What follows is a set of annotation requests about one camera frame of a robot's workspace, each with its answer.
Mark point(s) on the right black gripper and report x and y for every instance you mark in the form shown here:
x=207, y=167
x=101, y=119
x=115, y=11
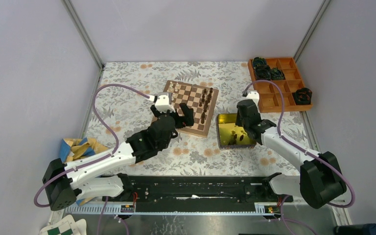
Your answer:
x=237, y=121

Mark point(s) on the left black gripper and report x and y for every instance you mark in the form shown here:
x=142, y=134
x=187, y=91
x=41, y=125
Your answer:
x=182, y=121

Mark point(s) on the yellow tin box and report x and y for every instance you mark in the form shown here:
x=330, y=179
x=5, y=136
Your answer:
x=231, y=136

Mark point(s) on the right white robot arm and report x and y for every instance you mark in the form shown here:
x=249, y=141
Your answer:
x=320, y=178

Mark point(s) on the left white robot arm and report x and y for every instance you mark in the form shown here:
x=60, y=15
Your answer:
x=65, y=183

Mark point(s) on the wooden chess board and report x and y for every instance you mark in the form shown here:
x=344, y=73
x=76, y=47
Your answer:
x=191, y=95

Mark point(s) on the green checkered paper board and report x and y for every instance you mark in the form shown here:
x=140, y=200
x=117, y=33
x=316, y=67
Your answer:
x=66, y=226

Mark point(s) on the orange compartment tray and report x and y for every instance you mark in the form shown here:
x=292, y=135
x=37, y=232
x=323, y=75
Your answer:
x=272, y=96

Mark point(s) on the black part in tray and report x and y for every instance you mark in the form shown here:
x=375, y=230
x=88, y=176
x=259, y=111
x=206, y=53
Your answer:
x=263, y=71

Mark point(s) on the black part on tray edge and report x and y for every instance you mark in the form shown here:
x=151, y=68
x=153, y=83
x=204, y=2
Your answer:
x=302, y=96

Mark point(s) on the floral table cloth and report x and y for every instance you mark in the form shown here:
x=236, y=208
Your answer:
x=123, y=111

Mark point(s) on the blue yellow cloth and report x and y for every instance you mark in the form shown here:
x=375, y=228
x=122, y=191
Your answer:
x=77, y=149

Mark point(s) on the black cylinder object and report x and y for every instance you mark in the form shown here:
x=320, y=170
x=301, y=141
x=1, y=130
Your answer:
x=359, y=229

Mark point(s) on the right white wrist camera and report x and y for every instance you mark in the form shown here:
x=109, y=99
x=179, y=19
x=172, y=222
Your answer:
x=254, y=96

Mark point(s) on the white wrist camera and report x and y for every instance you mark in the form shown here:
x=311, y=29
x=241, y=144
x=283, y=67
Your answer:
x=163, y=102
x=254, y=96

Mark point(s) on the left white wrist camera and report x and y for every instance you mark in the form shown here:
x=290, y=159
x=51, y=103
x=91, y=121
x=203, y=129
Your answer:
x=163, y=102

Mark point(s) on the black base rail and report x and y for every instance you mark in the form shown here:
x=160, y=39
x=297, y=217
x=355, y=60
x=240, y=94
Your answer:
x=198, y=193

